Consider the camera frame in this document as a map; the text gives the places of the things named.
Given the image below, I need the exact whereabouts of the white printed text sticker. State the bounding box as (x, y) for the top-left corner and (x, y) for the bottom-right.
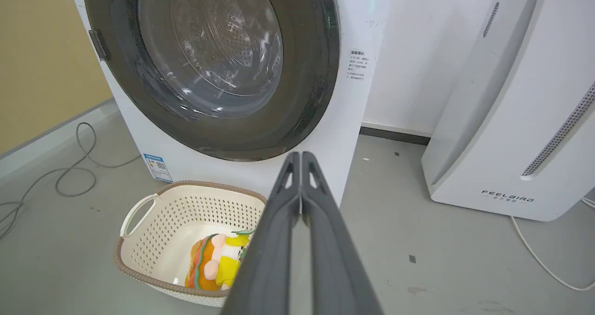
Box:
(348, 50), (370, 82)

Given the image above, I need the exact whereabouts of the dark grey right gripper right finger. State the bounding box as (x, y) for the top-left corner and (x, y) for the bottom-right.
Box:
(301, 151), (384, 315)

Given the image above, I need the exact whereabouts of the white Feelbird air purifier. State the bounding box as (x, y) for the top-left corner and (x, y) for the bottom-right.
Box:
(422, 0), (595, 222)

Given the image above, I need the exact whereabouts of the round dark washing machine door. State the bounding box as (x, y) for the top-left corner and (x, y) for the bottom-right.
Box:
(82, 0), (340, 162)

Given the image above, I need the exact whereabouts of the grey power cable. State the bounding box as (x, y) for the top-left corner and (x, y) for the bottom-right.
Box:
(0, 122), (141, 241)

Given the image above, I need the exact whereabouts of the cream perforated laundry basket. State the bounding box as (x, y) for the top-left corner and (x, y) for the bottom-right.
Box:
(114, 180), (268, 307)

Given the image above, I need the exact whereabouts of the colourful plush doll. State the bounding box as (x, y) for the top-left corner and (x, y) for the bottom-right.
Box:
(185, 230), (255, 291)

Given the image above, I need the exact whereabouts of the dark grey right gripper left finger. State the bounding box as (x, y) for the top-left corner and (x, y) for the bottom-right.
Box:
(220, 151), (302, 315)

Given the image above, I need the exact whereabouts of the white front-load washing machine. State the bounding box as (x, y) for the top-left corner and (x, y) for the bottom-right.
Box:
(66, 0), (398, 207)

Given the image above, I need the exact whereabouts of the white power cable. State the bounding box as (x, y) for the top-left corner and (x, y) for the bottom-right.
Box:
(510, 197), (595, 292)

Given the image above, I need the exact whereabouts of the blue energy label sticker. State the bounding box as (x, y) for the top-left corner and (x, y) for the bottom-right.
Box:
(143, 153), (173, 183)

